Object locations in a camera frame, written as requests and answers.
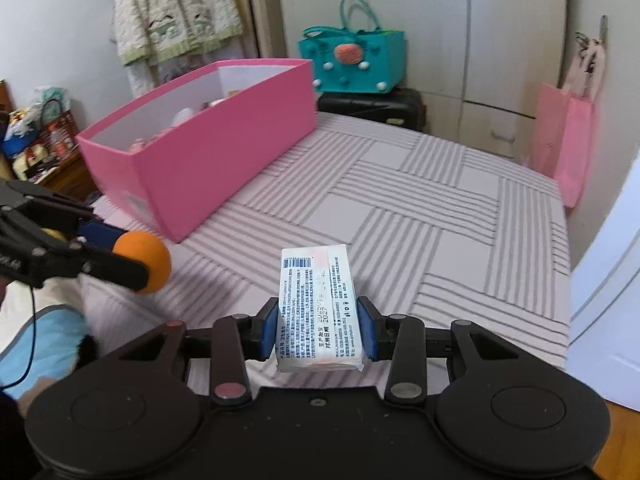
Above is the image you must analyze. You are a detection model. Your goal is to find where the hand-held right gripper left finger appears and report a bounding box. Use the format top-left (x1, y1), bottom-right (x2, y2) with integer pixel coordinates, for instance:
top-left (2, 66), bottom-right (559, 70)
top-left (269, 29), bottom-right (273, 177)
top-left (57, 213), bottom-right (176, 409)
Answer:
top-left (117, 297), bottom-right (280, 407)

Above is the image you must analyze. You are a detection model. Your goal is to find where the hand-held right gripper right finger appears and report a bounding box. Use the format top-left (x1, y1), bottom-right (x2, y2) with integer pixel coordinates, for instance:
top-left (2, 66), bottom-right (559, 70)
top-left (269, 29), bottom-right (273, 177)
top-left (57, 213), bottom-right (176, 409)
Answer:
top-left (356, 296), bottom-right (523, 405)

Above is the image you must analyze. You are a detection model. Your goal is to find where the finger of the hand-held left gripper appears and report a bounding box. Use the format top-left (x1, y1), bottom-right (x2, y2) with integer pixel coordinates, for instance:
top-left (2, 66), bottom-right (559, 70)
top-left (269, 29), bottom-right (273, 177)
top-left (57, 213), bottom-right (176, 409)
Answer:
top-left (7, 180), bottom-right (131, 253)
top-left (35, 242), bottom-right (151, 292)

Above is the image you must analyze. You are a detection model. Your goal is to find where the orange ball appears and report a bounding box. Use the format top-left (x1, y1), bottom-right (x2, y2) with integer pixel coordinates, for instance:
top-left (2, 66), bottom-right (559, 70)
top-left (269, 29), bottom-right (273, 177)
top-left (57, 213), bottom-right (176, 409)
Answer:
top-left (111, 231), bottom-right (172, 295)

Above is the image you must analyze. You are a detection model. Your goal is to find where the white tissue packet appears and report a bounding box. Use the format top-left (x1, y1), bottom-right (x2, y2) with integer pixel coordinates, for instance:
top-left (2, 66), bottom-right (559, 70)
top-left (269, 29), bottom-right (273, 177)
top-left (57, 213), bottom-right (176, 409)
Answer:
top-left (277, 243), bottom-right (363, 373)

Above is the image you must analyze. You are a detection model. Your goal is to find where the pink cardboard box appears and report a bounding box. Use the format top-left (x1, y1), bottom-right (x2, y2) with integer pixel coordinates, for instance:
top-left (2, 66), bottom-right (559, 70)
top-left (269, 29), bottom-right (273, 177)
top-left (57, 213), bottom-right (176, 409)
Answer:
top-left (75, 58), bottom-right (318, 242)

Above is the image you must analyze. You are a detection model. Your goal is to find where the wooden side table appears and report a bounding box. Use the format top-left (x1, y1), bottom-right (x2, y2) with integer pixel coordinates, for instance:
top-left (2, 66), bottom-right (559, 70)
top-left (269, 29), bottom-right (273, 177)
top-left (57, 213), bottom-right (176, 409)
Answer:
top-left (0, 80), bottom-right (101, 203)

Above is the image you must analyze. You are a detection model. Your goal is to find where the pile of colourful packets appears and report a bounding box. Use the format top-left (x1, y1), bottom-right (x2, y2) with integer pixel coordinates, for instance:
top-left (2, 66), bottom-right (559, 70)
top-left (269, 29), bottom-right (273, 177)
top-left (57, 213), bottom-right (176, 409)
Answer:
top-left (0, 107), bottom-right (51, 181)

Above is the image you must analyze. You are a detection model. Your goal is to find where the person's light blue clothing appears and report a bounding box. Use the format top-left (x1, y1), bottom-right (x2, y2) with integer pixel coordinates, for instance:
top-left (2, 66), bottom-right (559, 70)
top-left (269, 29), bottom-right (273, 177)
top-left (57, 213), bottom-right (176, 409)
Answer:
top-left (0, 305), bottom-right (93, 401)

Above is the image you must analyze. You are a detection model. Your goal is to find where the striped table cloth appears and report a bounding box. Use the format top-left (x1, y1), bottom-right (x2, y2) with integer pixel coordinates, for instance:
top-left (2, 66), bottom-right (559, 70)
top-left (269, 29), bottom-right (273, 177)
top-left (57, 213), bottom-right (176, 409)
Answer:
top-left (80, 110), bottom-right (573, 401)

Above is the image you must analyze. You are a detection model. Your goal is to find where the white plastic bag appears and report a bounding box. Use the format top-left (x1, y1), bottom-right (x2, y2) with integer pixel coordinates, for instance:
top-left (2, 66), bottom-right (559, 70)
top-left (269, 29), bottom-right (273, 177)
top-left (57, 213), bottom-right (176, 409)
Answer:
top-left (32, 85), bottom-right (71, 111)

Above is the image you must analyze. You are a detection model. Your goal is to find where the black suitcase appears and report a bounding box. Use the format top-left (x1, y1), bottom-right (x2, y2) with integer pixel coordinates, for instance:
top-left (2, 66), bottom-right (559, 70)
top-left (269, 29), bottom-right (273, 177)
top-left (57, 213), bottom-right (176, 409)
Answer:
top-left (316, 87), bottom-right (428, 134)

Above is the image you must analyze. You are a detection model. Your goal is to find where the cream knitted cardigan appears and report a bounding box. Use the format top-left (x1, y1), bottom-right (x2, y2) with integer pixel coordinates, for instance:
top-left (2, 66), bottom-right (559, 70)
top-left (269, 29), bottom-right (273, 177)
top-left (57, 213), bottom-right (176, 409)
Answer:
top-left (111, 0), bottom-right (244, 98)

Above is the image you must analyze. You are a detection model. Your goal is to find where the white door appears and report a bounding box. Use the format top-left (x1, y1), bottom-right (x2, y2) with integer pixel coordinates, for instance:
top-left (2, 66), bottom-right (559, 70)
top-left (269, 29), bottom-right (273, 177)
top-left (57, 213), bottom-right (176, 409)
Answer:
top-left (567, 157), bottom-right (640, 413)

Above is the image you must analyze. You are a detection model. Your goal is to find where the teal felt handbag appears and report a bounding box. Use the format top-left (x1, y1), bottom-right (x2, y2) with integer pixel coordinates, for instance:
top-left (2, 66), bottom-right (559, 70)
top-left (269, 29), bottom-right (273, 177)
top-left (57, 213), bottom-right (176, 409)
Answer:
top-left (298, 0), bottom-right (407, 95)

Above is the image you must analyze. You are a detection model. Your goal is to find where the pink tote bag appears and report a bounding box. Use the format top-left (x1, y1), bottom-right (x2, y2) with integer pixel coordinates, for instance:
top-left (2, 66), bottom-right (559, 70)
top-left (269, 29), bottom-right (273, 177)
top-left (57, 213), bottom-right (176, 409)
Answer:
top-left (527, 45), bottom-right (608, 209)

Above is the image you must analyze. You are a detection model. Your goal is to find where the light wood cabinet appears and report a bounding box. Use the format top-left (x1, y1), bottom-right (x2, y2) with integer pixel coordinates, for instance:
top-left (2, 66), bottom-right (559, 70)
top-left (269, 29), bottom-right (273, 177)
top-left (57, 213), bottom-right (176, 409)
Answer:
top-left (242, 0), bottom-right (288, 61)

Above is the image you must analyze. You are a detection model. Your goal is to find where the grey wooden wardrobe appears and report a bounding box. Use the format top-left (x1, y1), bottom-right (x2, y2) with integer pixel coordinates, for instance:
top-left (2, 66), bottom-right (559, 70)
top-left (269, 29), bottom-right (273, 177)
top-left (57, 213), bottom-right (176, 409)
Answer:
top-left (272, 0), bottom-right (571, 161)

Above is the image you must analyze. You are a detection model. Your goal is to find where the black cable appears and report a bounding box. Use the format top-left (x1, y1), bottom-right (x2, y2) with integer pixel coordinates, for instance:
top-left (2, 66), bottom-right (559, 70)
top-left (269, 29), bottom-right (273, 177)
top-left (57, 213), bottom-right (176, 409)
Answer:
top-left (0, 280), bottom-right (38, 391)

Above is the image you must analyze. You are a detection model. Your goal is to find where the black wall hook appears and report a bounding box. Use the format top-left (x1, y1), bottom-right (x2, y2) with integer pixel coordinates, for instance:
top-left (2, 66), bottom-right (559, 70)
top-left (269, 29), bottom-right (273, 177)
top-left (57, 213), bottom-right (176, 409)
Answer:
top-left (575, 15), bottom-right (610, 61)

